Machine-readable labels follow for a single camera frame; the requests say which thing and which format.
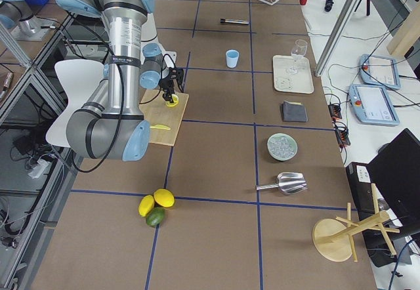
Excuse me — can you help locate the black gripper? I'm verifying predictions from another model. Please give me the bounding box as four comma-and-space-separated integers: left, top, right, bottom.
159, 67, 184, 103

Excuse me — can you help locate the steel muddler black tip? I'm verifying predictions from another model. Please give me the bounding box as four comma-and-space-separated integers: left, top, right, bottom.
220, 18, 249, 26

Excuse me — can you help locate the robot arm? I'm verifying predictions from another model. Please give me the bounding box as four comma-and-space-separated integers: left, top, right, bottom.
56, 0, 184, 161
1, 0, 41, 36

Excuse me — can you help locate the light blue paper cup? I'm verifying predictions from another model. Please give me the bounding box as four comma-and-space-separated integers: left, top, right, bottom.
225, 49, 240, 68

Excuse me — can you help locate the yellow whole lemon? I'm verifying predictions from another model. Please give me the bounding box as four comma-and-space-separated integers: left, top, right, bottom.
153, 188, 175, 207
138, 195, 155, 217

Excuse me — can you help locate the wooden cutting board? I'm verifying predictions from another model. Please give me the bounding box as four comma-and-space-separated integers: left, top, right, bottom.
139, 90, 189, 146

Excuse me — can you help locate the yellow plastic knife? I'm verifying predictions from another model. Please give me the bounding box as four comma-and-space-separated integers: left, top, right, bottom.
150, 124, 171, 131

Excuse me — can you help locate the white chair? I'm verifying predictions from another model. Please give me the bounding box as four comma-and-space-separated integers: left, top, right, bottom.
46, 59, 108, 148

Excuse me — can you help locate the green lime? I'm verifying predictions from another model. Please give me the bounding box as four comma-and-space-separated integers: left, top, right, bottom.
146, 207, 165, 227

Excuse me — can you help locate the cream bear tray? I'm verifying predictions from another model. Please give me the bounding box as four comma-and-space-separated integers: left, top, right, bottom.
272, 55, 314, 94

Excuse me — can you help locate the grey folded cloth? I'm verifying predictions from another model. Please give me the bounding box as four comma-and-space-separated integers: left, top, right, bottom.
280, 100, 308, 123

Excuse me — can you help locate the green bowl of ice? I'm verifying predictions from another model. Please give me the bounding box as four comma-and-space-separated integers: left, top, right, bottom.
267, 133, 298, 161

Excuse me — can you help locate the clear wine glass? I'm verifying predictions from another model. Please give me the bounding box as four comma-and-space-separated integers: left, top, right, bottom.
287, 39, 308, 75

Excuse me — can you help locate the steel ice scoop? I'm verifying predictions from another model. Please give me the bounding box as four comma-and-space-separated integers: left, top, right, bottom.
255, 172, 308, 195

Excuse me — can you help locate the near teach pendant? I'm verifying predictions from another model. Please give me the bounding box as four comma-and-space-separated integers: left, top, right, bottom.
348, 84, 400, 126

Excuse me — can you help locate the teach pendant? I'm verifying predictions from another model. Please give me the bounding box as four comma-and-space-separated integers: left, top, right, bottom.
359, 54, 401, 90
348, 84, 400, 126

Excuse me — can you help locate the far teach pendant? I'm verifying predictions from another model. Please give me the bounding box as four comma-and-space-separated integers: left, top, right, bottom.
359, 54, 401, 90

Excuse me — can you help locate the wooden mug tree stand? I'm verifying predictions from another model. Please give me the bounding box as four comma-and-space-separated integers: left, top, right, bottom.
312, 183, 399, 262

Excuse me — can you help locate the black monitor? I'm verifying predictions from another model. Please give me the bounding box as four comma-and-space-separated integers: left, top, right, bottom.
367, 128, 419, 238

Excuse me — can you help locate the aluminium frame post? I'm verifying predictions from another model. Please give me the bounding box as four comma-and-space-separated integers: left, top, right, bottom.
314, 0, 359, 77

